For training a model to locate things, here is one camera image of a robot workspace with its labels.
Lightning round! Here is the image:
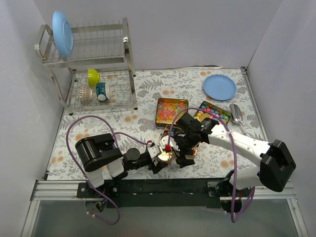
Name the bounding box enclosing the blue plate on table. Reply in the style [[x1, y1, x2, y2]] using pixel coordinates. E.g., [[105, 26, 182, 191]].
[[203, 75, 237, 101]]

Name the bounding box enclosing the purple cable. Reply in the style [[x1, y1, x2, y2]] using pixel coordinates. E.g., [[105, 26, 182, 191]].
[[66, 115, 153, 226], [165, 107, 255, 223]]

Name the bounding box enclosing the gold round lid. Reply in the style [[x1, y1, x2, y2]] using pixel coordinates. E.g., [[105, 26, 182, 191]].
[[158, 151, 175, 162]]

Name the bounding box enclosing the patterned beige cup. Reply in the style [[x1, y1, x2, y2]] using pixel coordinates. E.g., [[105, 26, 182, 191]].
[[79, 84, 95, 105]]

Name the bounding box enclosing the yellow green bowl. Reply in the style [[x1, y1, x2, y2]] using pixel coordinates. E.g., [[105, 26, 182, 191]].
[[87, 68, 100, 87]]

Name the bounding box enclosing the tin of star candies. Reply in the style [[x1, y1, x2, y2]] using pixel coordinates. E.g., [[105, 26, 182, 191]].
[[194, 101, 232, 124]]

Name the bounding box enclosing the silver metal scoop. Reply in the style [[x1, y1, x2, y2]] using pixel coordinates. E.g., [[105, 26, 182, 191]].
[[230, 104, 246, 135]]

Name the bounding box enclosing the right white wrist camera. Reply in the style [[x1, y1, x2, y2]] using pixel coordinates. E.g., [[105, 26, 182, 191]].
[[159, 136, 180, 151]]

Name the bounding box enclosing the floral table mat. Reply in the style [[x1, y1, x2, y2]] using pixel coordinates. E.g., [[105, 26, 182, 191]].
[[47, 68, 267, 180]]

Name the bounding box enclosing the teal white cup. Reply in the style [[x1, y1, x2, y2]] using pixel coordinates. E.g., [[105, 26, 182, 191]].
[[96, 82, 112, 102]]

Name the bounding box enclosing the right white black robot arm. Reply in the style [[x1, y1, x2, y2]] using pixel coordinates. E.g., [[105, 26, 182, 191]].
[[170, 113, 296, 196]]

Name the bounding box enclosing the aluminium frame rail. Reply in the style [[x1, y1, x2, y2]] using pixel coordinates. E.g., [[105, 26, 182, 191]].
[[31, 180, 297, 200]]

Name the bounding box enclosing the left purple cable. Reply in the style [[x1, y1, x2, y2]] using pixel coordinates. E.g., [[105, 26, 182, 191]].
[[66, 115, 153, 226]]

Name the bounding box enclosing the blue plate in rack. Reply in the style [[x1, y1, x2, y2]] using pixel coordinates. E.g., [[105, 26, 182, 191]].
[[52, 10, 74, 60]]

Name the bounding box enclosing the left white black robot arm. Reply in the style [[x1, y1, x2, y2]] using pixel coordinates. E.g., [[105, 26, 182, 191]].
[[75, 133, 168, 198]]

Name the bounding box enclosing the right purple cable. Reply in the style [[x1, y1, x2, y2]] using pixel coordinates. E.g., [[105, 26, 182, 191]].
[[165, 107, 255, 223]]

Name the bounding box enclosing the steel dish rack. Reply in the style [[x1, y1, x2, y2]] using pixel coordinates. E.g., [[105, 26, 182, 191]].
[[35, 18, 138, 115]]

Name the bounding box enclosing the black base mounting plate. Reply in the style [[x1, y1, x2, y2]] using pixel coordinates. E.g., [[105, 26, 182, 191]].
[[77, 178, 232, 209]]

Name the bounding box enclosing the tin of gummy candies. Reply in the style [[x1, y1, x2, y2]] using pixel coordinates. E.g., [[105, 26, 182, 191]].
[[155, 98, 189, 127]]

